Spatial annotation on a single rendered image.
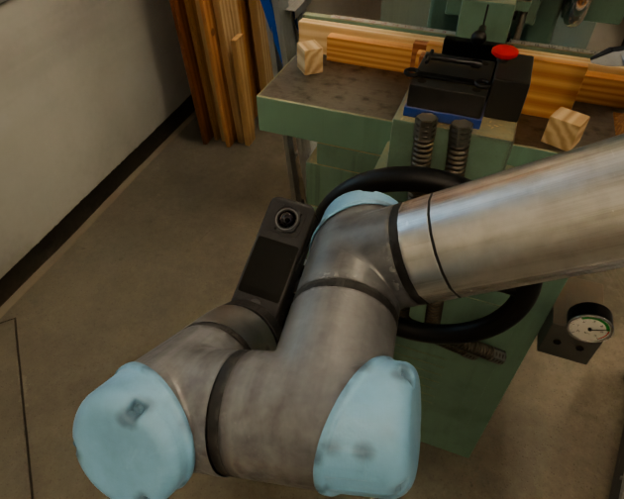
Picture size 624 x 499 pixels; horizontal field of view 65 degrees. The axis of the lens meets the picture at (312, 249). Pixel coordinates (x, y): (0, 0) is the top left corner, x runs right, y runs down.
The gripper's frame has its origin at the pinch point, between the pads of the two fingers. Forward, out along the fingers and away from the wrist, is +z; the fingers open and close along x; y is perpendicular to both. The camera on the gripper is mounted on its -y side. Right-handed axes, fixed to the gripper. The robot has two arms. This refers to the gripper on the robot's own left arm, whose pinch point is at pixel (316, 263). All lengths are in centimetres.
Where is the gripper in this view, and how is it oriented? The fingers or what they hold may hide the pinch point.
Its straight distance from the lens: 58.9
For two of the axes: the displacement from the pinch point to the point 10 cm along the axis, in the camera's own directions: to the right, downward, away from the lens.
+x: 9.3, 2.5, -2.5
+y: -1.8, 9.4, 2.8
